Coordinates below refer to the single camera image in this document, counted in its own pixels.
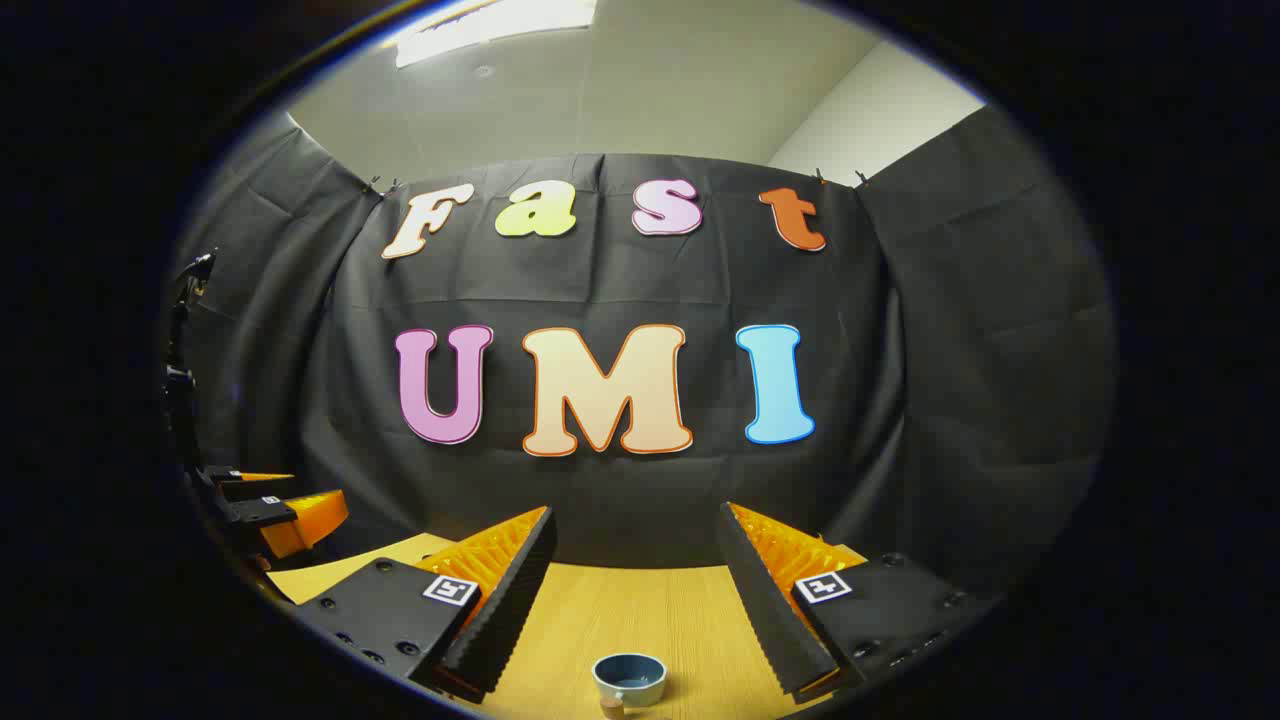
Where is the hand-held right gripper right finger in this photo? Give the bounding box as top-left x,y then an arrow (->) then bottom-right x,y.
717,502 -> 1001,699

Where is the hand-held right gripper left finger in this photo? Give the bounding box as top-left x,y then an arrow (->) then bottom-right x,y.
295,505 -> 558,704

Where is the blue-grey cup with wooden handle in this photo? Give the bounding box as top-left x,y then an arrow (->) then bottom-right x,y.
592,653 -> 668,715

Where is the wooden desktop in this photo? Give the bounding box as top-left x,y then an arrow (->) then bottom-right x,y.
265,533 -> 871,720

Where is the black backdrop cloth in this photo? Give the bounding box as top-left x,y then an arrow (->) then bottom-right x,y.
165,105 -> 1118,601

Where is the ceiling light panel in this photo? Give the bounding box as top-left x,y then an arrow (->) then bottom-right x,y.
395,0 -> 598,69

